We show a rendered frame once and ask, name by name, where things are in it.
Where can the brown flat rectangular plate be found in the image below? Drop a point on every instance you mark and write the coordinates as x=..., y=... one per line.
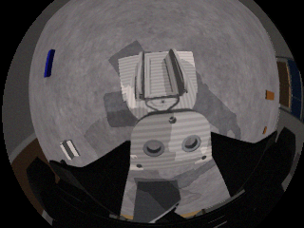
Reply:
x=270, y=95

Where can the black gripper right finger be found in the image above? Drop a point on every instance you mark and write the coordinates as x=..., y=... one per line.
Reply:
x=237, y=160

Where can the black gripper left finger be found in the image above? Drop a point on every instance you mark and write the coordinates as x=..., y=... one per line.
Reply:
x=103, y=180

